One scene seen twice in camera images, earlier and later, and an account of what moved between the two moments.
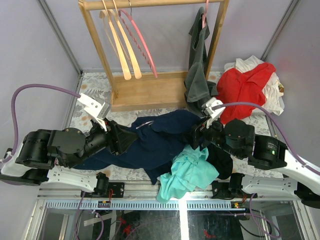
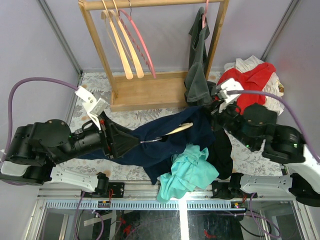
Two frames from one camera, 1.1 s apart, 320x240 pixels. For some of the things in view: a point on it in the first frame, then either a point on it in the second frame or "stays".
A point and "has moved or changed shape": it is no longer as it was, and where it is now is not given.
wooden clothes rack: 145,92 stays
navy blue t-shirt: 160,136 has moved or changed shape
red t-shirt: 233,86 stays
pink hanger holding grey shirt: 205,14 stays
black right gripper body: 214,133 to 229,118
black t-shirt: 221,160 stays
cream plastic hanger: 149,122 to 179,128
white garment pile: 273,91 stays
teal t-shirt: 191,169 stays
